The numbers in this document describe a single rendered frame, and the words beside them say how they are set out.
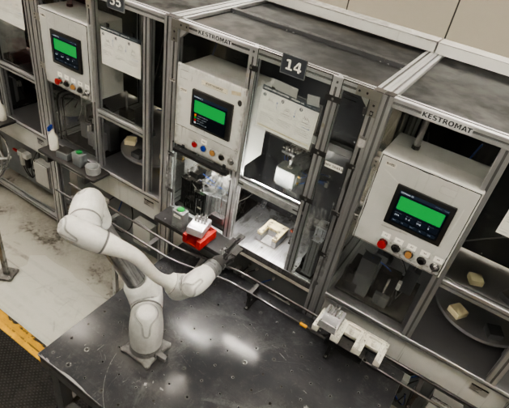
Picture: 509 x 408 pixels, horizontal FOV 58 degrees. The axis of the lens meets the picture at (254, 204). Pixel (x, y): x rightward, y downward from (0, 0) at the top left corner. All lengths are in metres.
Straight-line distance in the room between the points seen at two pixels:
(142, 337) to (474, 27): 4.46
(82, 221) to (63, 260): 1.98
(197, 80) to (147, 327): 1.21
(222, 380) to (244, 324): 0.36
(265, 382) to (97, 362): 0.81
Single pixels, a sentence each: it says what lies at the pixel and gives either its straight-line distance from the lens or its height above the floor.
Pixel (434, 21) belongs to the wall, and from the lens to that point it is 5.53.
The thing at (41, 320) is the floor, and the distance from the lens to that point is 3.51.
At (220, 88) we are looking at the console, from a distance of 2.28.
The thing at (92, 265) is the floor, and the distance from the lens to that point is 3.81.
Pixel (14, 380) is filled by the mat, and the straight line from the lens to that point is 3.25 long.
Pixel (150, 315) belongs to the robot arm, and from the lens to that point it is 2.22.
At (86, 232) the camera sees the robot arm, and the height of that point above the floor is 1.44.
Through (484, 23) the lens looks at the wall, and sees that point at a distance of 5.45.
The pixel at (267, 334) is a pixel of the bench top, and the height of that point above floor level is 0.68.
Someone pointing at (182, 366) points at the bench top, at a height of 0.68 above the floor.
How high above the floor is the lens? 2.67
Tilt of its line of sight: 36 degrees down
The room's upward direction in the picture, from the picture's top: 11 degrees clockwise
